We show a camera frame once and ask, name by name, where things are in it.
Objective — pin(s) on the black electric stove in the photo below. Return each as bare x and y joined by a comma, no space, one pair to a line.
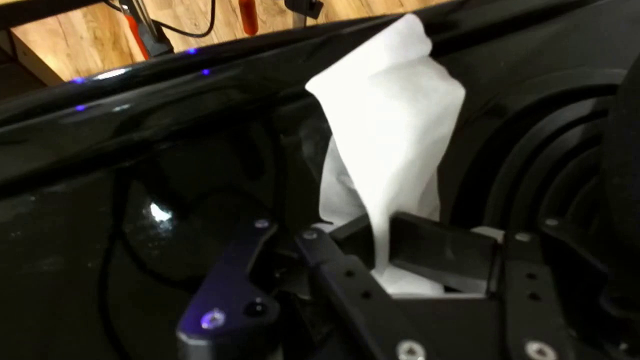
81,233

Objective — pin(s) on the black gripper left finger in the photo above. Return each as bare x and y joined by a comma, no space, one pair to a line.
227,306

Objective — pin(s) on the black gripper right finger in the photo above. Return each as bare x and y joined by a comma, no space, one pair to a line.
540,300

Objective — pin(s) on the orange black bar clamp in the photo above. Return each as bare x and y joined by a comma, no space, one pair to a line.
151,33
249,17

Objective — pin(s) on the white paper napkin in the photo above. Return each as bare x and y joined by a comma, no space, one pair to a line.
387,100

